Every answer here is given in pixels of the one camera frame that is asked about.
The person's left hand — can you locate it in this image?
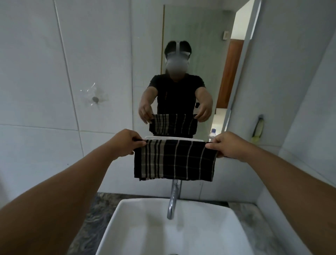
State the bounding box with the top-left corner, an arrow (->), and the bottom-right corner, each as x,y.
109,129 -> 147,160

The person's right hand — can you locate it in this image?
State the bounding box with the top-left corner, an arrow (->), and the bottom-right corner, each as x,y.
205,131 -> 248,161

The yellow squeegee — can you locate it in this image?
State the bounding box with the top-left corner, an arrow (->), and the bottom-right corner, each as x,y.
251,117 -> 264,144

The black checked cloth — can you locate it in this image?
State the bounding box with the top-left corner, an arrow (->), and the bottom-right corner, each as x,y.
134,139 -> 218,182

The frameless wall mirror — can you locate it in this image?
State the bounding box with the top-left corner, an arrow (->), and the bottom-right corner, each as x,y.
130,0 -> 263,144

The person's left forearm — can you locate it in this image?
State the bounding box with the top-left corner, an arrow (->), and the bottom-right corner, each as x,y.
0,143 -> 124,255

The person's right forearm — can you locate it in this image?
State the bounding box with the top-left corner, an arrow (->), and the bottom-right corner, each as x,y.
241,150 -> 336,255

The chrome faucet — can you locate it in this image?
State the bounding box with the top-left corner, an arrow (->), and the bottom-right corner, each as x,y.
167,179 -> 182,220

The white sink basin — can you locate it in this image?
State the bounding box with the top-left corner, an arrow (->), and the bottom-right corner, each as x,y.
95,198 -> 255,255

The clear adhesive wall hook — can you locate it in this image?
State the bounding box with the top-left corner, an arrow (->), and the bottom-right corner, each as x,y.
80,83 -> 108,107

